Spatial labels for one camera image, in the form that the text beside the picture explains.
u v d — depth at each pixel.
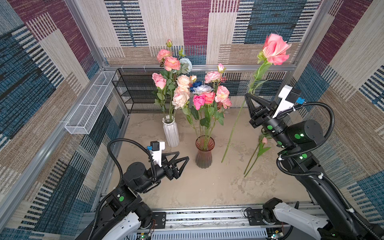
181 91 0.69
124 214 0.47
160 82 0.69
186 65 0.73
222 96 0.63
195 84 0.73
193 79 0.69
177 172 0.54
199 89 0.68
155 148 0.54
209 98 0.62
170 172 0.53
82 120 0.91
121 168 0.54
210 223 0.73
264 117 0.44
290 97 0.41
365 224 0.36
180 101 0.65
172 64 0.67
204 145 0.78
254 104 0.50
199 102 0.60
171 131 0.87
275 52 0.38
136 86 1.06
